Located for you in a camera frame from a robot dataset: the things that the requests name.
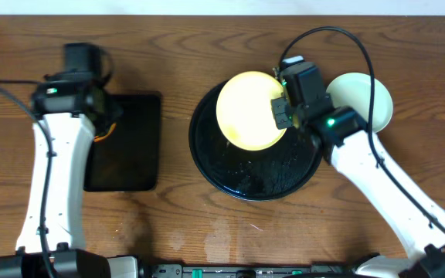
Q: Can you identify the light green plate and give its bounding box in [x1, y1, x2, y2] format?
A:
[326, 73, 393, 133]

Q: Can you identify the black rectangular tray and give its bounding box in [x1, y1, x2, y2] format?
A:
[83, 93, 161, 192]

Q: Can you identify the yellow plate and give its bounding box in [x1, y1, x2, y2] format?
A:
[216, 71, 286, 151]

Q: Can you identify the orange green sponge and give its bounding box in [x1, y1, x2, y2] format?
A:
[93, 123, 117, 142]

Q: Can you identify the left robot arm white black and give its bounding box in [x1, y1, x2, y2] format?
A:
[0, 80, 140, 277]

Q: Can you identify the black round tray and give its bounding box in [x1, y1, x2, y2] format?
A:
[189, 82, 322, 201]

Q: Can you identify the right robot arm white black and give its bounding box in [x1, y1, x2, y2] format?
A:
[271, 97, 445, 277]

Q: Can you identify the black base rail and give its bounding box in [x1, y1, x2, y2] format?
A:
[150, 264, 358, 278]

